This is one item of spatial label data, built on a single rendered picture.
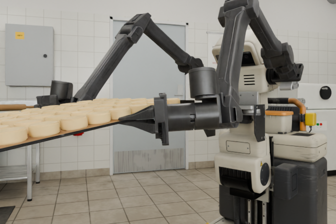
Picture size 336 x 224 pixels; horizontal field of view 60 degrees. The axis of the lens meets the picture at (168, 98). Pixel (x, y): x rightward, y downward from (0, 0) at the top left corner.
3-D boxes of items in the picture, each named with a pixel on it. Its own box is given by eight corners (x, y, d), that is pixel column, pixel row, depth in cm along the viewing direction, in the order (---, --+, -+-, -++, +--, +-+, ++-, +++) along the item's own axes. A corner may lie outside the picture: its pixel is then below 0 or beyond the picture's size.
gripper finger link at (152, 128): (117, 136, 57) (165, 133, 57) (115, 100, 56) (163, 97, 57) (120, 130, 63) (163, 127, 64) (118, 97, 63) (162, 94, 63)
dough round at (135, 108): (123, 115, 67) (122, 106, 67) (137, 111, 71) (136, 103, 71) (141, 115, 64) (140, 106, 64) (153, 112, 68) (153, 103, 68)
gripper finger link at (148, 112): (118, 146, 57) (166, 143, 57) (115, 110, 56) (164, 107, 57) (121, 139, 63) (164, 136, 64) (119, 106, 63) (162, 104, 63)
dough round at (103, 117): (114, 122, 58) (113, 112, 58) (88, 126, 56) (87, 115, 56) (108, 119, 63) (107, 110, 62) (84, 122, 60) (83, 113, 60)
